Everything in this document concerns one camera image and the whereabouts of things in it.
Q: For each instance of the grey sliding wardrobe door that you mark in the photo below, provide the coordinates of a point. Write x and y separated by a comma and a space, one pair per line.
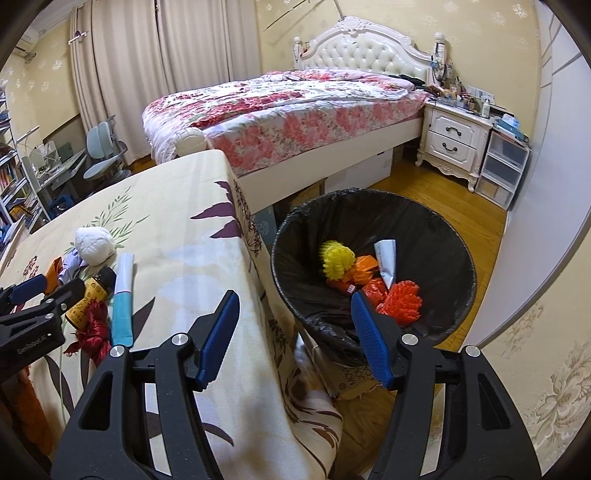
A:
549, 161

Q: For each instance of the white air conditioner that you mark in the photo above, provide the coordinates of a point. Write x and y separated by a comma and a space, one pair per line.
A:
27, 42

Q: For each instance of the orange cloth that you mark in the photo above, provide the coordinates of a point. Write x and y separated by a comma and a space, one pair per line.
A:
32, 406

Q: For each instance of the white storage box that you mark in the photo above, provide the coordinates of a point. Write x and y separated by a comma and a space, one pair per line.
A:
364, 168

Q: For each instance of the lilac paper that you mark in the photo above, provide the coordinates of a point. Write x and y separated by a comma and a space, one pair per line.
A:
73, 265

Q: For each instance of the pile of nightstand clutter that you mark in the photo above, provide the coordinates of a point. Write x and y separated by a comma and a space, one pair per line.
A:
461, 99

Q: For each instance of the brown bottle yellow label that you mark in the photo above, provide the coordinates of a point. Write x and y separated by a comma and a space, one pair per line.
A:
87, 300

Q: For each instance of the grey study desk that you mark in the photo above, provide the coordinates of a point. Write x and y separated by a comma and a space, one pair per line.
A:
64, 168

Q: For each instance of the beige curtains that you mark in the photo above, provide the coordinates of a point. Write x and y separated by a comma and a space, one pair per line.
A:
138, 69

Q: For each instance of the white two-drawer nightstand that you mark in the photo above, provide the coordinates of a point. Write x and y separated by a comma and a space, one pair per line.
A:
452, 138

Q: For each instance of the light blue box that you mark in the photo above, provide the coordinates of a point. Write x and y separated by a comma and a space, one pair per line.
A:
511, 125

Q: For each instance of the small red packet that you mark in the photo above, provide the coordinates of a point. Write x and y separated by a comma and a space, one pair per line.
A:
348, 288

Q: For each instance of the black lined waste bin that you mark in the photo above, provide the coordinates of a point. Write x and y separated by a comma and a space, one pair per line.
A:
438, 258

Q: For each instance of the pink floral blanket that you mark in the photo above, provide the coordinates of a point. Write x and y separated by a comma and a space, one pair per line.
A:
286, 110

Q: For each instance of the orange foam net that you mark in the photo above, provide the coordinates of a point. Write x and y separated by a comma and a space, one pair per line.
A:
401, 302

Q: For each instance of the white printed paper leaflet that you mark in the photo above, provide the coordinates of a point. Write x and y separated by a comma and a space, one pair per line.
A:
387, 261

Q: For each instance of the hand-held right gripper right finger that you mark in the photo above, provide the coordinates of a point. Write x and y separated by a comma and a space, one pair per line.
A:
371, 341

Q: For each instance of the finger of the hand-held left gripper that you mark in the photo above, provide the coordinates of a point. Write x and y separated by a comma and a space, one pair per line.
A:
67, 295
27, 288

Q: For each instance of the white upholstered bed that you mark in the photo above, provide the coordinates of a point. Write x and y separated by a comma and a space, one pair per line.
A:
360, 50

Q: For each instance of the thin bent metal pole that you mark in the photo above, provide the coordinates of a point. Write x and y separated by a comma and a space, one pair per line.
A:
300, 10

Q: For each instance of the blue and white tube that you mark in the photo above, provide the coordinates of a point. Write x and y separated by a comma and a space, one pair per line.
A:
122, 314

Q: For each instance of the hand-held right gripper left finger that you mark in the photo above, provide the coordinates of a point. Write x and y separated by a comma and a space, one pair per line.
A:
217, 341

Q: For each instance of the metal shelf rack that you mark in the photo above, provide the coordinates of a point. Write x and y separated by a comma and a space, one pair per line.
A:
16, 184

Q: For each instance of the white paper ball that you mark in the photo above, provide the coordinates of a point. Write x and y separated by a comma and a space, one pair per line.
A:
94, 244

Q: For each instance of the light blue desk chair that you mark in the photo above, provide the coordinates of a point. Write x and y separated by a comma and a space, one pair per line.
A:
104, 157

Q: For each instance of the yellow foam net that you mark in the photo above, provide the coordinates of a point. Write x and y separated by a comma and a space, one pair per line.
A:
337, 261

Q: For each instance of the blue plastic crate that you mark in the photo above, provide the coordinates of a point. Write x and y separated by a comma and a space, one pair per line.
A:
62, 206

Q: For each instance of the clear plastic drawer unit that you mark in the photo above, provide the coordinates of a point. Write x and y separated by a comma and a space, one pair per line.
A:
503, 168

